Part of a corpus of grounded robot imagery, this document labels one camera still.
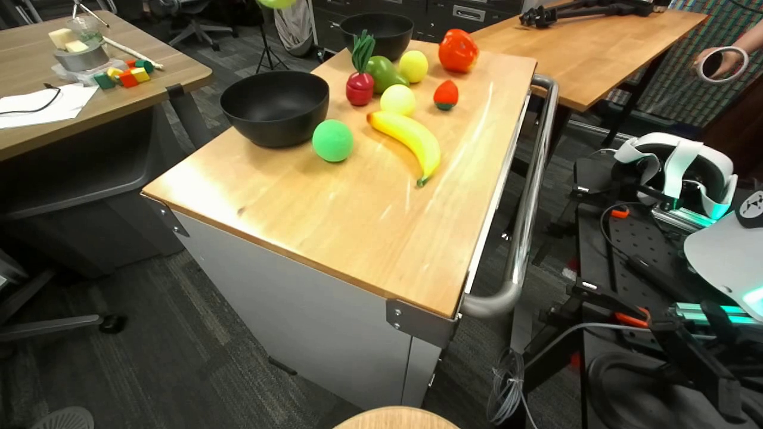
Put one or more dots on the red toy strawberry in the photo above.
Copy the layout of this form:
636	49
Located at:
448	93

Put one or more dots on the grey device with teal light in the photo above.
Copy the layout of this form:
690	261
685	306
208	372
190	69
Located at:
723	254

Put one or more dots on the yellow toy banana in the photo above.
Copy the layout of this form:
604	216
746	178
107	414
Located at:
409	134

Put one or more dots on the yellow round toy fruit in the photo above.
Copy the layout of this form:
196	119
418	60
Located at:
414	68

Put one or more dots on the white VR headset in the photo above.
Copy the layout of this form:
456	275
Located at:
676	169

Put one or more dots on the green toy cube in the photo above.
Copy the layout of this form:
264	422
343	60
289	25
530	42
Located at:
146	63
104	82

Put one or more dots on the red radish with green leaves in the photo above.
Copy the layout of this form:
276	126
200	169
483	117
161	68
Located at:
361	88

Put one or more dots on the person in plaid shirt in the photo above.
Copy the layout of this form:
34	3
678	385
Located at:
684	95

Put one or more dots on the thin white stick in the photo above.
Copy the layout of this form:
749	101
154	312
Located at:
132	51

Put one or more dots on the white label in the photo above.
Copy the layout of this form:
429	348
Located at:
468	13

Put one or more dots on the grey white cloth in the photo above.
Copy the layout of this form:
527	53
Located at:
296	29

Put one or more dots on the operator hand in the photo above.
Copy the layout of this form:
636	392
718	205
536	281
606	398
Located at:
729	63

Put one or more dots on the white paper sheet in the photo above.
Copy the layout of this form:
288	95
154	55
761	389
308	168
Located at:
48	107

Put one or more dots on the long black device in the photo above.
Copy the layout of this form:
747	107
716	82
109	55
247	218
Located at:
557	16

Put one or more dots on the clear plastic container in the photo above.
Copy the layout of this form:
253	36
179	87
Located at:
80	51

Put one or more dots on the green dimpled ball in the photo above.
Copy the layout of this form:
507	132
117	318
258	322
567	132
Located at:
332	142

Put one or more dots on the black mesh office chair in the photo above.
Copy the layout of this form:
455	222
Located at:
195	26

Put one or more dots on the grey round object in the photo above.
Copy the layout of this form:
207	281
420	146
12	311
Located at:
64	421

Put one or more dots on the red toy cube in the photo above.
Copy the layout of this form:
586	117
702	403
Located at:
127	80

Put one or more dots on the round wooden stool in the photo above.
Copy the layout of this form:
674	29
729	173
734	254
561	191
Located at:
398	421

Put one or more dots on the green toy pear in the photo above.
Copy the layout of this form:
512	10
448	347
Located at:
386	72

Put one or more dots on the black plastic bowl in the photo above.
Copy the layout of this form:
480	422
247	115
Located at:
394	32
270	119

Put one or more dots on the yellow-green ball with dent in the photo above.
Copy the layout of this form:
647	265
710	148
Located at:
398	101

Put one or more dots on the large wooden desk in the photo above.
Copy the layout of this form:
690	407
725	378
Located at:
587	55

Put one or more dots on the black cabinet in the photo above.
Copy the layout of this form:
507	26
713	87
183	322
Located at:
445	29

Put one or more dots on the orange red bell pepper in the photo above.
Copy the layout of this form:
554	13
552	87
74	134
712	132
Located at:
460	51

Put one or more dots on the wooden side desk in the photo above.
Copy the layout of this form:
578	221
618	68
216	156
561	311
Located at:
171	68

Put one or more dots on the black tripod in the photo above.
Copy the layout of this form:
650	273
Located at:
269	36

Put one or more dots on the grey office chair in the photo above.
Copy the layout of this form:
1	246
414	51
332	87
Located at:
72	182

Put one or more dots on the white cart cabinet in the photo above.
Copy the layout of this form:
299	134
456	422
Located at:
301	318

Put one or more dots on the metal corner bracket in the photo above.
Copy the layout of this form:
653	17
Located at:
414	318

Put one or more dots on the black breadboard table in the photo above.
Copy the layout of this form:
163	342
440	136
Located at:
669	254

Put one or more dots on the yellow toy cube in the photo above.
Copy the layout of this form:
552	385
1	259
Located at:
141	74
116	72

